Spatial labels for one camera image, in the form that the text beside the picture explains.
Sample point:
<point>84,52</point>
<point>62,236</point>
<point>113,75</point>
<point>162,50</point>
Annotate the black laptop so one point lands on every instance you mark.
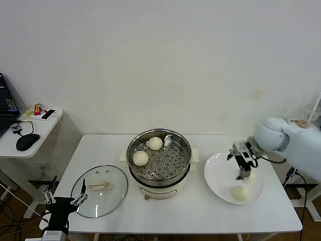
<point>6,100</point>

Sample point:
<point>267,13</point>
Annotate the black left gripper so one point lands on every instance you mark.
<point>60,208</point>

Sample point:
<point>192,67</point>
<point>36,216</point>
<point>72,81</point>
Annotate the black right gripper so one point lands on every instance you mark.
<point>247,162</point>

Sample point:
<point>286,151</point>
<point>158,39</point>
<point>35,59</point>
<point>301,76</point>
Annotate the round glass pot lid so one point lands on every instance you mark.
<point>110,198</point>

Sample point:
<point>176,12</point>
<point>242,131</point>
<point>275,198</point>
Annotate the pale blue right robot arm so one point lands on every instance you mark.
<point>296,145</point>

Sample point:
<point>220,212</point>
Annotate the large white plate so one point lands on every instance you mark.
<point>218,180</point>

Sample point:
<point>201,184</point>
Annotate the white laptop side table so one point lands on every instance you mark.
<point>47,130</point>

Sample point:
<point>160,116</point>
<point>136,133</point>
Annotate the black computer mouse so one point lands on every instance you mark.
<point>27,141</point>

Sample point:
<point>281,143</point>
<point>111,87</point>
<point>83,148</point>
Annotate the cream electric pot base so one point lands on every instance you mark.
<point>160,190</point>

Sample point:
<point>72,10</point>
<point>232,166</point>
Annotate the white rod wooden base stand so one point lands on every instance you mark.
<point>302,123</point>

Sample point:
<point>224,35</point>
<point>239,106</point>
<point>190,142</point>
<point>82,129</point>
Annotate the white steamed baozi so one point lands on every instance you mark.
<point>252,178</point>
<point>240,193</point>
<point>140,158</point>
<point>155,143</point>

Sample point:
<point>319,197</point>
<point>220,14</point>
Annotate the white wall socket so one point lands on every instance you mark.
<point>42,165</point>

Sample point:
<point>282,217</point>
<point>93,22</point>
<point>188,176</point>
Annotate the perforated steel steamer basket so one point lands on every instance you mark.
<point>165,163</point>

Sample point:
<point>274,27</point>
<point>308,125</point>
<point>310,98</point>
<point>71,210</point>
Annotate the red snack packet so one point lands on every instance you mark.
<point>37,109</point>

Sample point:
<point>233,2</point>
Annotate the black and white device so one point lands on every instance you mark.
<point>48,114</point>

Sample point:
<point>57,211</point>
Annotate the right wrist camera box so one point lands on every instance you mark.
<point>242,149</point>

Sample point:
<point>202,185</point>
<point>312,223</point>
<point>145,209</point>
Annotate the yellow snack packet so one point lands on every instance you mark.
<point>29,111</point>

